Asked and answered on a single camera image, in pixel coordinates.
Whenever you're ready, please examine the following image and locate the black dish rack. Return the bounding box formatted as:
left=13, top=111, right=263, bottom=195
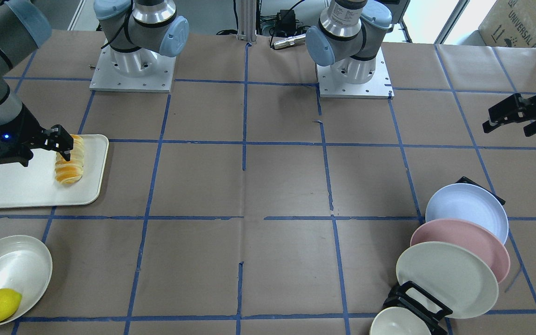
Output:
left=383, top=177, right=491, bottom=335

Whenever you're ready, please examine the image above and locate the cream rectangular tray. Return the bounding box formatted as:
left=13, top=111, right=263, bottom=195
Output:
left=0, top=135, right=109, bottom=208

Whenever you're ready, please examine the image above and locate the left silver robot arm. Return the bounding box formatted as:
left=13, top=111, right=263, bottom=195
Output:
left=305, top=0, right=536, bottom=136

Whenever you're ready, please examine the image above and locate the blue plate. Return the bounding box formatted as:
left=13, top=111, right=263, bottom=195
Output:
left=425, top=184, right=509, bottom=244

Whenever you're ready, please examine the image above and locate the pink plate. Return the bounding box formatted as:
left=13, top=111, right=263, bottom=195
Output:
left=409, top=218, right=511, bottom=283

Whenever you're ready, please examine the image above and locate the cream white plate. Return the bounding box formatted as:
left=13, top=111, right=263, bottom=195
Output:
left=395, top=241, right=499, bottom=319

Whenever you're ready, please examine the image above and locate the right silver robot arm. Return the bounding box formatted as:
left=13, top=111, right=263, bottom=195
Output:
left=0, top=0, right=189, bottom=166

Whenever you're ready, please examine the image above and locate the cream shallow bowl plate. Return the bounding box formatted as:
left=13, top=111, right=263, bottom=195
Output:
left=0, top=235, right=53, bottom=326

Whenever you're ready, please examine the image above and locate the cardboard box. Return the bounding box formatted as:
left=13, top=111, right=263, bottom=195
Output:
left=478, top=0, right=536, bottom=47

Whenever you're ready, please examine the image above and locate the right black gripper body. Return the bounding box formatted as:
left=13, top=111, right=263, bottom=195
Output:
left=0, top=105, right=47, bottom=167

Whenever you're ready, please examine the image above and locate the cream small bowl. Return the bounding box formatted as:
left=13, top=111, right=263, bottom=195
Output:
left=369, top=307, right=430, bottom=335

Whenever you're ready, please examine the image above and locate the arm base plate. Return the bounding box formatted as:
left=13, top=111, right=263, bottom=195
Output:
left=315, top=48, right=395, bottom=99
left=89, top=46, right=177, bottom=93

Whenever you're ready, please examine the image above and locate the sliced bread loaf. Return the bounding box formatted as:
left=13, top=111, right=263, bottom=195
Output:
left=54, top=134, right=85, bottom=185

